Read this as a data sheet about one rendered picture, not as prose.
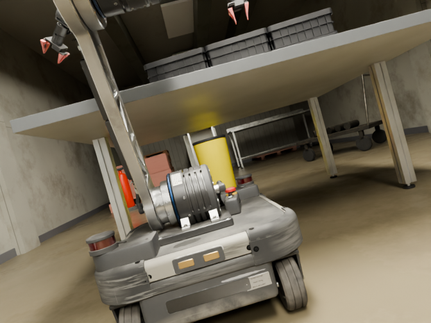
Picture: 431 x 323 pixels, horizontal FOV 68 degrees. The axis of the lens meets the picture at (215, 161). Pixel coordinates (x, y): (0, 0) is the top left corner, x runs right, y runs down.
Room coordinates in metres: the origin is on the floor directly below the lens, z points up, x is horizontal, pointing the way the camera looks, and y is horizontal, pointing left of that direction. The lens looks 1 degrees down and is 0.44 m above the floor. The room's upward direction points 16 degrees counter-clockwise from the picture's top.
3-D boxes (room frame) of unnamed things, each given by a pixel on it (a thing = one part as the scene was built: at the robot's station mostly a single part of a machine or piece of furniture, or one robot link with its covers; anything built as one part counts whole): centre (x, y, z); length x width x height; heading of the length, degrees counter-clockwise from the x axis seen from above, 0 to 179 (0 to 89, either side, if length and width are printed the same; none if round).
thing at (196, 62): (1.70, 0.04, 0.87); 0.40 x 0.30 x 0.11; 175
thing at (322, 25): (1.65, -0.56, 0.87); 0.40 x 0.30 x 0.11; 175
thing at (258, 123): (7.00, -1.36, 0.46); 1.83 x 0.67 x 0.91; 93
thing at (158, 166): (5.31, 1.26, 0.34); 1.12 x 0.80 x 0.68; 91
